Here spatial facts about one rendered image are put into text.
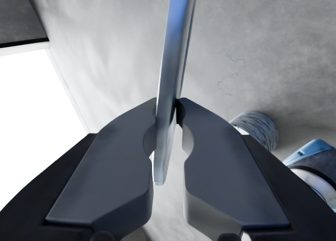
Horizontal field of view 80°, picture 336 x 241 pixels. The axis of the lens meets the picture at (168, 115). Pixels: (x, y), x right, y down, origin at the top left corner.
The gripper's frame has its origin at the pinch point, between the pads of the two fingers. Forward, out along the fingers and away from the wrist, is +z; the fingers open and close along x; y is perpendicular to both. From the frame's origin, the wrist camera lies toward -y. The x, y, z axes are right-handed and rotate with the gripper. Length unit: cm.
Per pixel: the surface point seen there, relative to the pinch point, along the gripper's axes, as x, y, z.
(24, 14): -265, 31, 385
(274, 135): 58, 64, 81
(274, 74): 54, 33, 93
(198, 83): 19, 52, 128
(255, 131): 45, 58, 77
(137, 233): -64, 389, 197
